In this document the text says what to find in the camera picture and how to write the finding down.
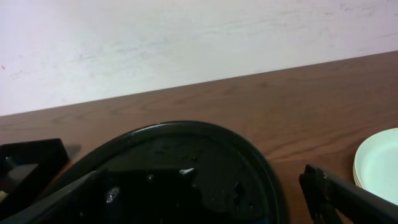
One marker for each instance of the black rectangular tray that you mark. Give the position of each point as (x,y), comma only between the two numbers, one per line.
(26,170)

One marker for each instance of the yellow plate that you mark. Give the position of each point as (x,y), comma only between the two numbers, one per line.
(355,177)

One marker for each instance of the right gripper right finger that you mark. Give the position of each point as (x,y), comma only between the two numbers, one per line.
(327,196)

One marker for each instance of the light blue plate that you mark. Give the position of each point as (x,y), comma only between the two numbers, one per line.
(376,164)

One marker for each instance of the round black tray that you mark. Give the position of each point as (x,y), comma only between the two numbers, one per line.
(175,172)

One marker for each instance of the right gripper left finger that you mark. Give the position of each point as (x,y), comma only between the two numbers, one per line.
(55,202)

